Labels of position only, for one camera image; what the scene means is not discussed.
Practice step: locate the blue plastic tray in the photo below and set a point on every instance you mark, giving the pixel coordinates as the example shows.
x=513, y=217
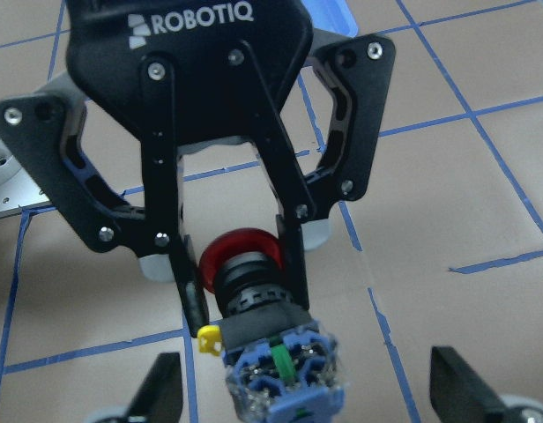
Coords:
x=333, y=16

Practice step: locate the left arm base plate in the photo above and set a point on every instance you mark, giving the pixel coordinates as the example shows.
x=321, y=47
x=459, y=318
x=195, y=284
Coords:
x=11, y=176

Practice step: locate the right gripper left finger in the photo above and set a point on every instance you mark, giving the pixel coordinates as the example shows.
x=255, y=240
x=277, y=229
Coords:
x=160, y=396

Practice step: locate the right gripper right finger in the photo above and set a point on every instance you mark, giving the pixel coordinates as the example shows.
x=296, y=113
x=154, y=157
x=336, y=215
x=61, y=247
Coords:
x=457, y=393

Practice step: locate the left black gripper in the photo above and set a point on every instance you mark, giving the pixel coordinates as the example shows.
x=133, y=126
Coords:
x=142, y=60

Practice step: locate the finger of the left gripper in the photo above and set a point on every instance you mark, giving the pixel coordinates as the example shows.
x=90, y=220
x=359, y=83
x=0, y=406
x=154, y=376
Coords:
x=43, y=131
x=357, y=74

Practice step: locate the red emergency stop button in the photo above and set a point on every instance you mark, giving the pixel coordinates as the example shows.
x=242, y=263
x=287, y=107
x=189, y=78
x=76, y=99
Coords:
x=280, y=366

